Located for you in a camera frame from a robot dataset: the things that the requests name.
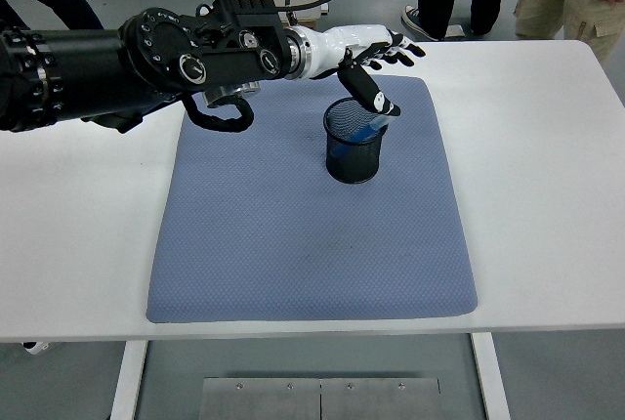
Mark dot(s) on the white flat floor base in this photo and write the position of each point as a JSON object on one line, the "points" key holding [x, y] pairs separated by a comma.
{"points": [[324, 8]]}

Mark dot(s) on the blue-grey textured mat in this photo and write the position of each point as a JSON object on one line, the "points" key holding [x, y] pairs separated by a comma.
{"points": [[293, 244]]}

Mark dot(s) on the small grey floor plate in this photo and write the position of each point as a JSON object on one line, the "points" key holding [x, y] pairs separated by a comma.
{"points": [[456, 30]]}

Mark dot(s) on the white table leg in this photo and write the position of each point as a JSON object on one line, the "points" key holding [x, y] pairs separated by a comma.
{"points": [[490, 381], [128, 381]]}

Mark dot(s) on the black mesh pen holder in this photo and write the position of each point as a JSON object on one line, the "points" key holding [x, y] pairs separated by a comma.
{"points": [[356, 168]]}

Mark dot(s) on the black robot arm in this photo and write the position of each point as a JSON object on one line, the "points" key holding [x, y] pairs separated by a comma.
{"points": [[73, 73]]}

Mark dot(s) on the grey metal plate with screws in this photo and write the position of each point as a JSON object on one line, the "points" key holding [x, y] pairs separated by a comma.
{"points": [[381, 400], [259, 400]]}

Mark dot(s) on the blue marker with clear cap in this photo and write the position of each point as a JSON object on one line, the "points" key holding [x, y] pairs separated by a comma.
{"points": [[363, 132]]}

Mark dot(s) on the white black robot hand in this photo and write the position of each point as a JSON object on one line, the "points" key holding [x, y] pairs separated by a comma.
{"points": [[342, 46]]}

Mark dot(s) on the small white black object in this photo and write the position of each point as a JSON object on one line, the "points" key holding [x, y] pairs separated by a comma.
{"points": [[35, 348]]}

